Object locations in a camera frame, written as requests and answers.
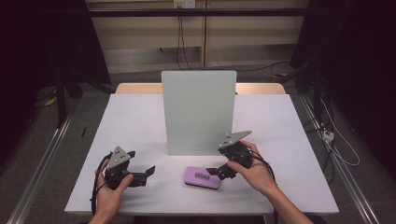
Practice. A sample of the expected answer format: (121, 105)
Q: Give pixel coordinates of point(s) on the person's right hand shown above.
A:
(255, 174)

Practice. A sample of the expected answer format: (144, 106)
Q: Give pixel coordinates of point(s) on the aluminium floor rail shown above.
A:
(351, 186)
(40, 174)

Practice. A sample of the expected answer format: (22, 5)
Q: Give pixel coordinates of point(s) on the white power strip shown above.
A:
(328, 135)

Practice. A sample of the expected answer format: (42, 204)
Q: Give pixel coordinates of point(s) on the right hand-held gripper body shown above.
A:
(238, 152)

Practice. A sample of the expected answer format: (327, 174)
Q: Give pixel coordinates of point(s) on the black horizontal metal bar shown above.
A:
(140, 12)

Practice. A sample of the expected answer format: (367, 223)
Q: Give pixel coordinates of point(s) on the person's left hand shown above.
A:
(107, 202)

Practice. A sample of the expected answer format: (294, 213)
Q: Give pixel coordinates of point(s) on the small black floor object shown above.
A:
(83, 132)

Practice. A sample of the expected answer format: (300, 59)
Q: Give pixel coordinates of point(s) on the upright white glass whiteboard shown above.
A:
(190, 118)

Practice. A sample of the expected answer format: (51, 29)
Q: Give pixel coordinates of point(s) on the purple whiteboard eraser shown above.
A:
(202, 178)

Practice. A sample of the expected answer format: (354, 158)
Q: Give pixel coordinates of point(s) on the white wall socket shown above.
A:
(184, 3)

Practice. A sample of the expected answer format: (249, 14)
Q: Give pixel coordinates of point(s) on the wooden table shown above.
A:
(137, 88)

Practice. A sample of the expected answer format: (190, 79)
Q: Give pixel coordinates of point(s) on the white table cover sheet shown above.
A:
(140, 124)

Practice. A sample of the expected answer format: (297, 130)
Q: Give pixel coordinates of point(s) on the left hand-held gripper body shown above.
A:
(117, 160)

